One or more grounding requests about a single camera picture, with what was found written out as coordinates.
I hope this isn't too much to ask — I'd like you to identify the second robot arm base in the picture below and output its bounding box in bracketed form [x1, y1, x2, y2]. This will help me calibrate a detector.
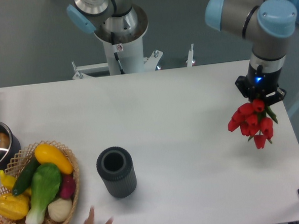
[66, 0, 148, 45]

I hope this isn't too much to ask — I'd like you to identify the white onion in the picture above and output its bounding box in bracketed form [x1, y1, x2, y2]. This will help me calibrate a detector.
[48, 198, 72, 222]

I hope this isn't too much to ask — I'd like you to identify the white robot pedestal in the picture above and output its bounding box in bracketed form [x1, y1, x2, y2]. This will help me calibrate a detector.
[103, 38, 145, 76]

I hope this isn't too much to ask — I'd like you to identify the yellow corn cob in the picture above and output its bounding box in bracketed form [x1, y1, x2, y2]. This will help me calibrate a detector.
[0, 193, 29, 220]

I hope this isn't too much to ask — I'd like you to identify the woven wicker basket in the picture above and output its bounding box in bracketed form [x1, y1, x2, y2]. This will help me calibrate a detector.
[0, 140, 80, 224]

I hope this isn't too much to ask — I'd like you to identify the red radish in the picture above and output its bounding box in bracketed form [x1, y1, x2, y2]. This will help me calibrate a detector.
[59, 175, 76, 199]

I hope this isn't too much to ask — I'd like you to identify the green bok choy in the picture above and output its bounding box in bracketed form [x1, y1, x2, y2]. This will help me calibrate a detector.
[25, 163, 61, 224]

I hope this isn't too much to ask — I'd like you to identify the black cable on pedestal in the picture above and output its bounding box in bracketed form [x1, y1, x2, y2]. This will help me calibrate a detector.
[110, 31, 125, 75]

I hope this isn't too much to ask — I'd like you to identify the small yellow gourd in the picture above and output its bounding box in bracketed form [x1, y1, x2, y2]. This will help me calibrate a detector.
[0, 170, 17, 191]

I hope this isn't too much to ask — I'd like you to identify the yellow squash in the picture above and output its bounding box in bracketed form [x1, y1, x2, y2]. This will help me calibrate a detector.
[34, 144, 73, 175]

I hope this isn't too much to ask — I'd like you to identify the dark green cucumber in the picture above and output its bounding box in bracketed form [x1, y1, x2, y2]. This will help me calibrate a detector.
[12, 156, 40, 196]

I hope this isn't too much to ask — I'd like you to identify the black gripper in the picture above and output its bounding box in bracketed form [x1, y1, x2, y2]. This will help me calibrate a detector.
[235, 62, 286, 106]

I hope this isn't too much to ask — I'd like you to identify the white mounting bracket frame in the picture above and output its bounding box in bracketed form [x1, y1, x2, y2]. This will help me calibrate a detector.
[70, 43, 197, 81]

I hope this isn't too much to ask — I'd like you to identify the dark grey ribbed vase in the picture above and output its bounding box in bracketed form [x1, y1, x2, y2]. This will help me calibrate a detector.
[96, 146, 137, 198]

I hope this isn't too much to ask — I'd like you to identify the red tulip bouquet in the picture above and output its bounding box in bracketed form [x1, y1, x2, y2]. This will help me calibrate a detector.
[228, 99, 278, 150]

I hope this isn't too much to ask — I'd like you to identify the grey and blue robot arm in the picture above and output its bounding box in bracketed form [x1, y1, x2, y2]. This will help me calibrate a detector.
[205, 0, 297, 106]

